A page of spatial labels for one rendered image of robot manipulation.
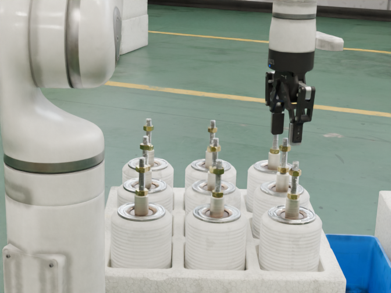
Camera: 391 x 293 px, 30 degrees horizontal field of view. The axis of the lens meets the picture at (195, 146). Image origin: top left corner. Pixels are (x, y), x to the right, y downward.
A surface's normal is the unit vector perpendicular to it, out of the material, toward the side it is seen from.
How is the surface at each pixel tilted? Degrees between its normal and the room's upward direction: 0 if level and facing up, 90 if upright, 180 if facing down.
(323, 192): 0
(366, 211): 0
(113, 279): 90
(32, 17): 62
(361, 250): 88
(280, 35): 88
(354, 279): 88
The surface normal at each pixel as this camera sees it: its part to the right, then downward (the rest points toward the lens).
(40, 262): -0.36, 0.26
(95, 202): 0.89, 0.15
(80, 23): 0.05, -0.08
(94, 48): 0.15, 0.32
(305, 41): 0.41, 0.28
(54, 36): 0.01, 0.13
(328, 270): 0.03, -0.96
